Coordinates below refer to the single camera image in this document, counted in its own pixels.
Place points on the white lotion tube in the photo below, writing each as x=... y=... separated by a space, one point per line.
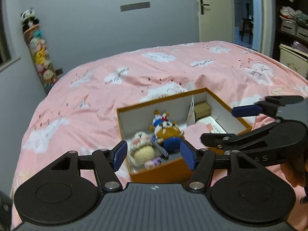
x=191 y=114

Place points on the dark shelf with baskets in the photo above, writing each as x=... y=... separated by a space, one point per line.
x=290 y=42

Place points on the orange cardboard storage box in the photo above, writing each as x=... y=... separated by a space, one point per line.
x=138 y=117

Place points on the panda plush toy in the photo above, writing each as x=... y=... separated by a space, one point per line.
x=28 y=19

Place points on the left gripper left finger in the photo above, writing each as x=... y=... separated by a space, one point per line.
x=107 y=163

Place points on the hanging plush toy organizer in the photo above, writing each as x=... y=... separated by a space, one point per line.
x=36 y=43

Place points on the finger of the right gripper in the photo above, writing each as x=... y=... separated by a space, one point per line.
x=246 y=110

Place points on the small tan cardboard box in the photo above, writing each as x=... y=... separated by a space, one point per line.
x=202 y=110

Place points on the person's right hand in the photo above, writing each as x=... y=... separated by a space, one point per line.
x=294 y=172

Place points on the dark window frame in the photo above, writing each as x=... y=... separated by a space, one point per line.
x=7 y=57

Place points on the duck plush keychain toy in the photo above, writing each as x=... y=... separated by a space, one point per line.
x=158 y=119

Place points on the pink cloud-print duvet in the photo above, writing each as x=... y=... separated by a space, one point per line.
x=55 y=186

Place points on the white crochet bunny doll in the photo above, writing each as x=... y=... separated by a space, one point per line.
x=143 y=153

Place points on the grey wall socket strip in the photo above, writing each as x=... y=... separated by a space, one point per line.
x=134 y=6

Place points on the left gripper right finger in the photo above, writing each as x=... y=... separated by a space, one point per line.
x=201 y=163

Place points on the white box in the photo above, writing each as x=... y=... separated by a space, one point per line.
x=212 y=126

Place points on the pink padded pouch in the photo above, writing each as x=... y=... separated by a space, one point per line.
x=194 y=132

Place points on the cream bedroom door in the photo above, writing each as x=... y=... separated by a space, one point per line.
x=216 y=20

